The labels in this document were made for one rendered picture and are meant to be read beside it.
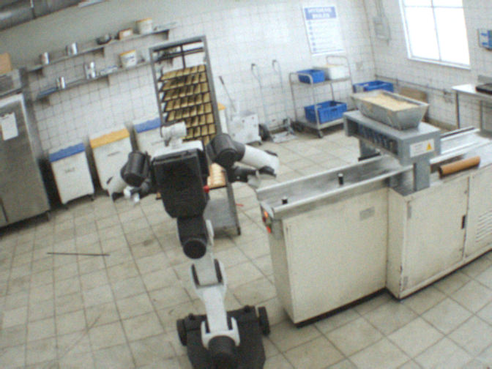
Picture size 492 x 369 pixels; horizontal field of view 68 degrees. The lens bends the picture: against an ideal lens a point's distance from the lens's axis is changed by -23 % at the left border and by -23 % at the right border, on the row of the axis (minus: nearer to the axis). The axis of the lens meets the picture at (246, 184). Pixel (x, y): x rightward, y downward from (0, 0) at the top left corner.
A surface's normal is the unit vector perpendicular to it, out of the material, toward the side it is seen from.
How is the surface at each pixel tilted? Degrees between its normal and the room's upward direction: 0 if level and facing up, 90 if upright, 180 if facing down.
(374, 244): 90
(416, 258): 90
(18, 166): 90
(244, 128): 95
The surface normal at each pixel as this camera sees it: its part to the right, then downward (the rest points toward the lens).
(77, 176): 0.44, 0.29
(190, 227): -0.04, -0.41
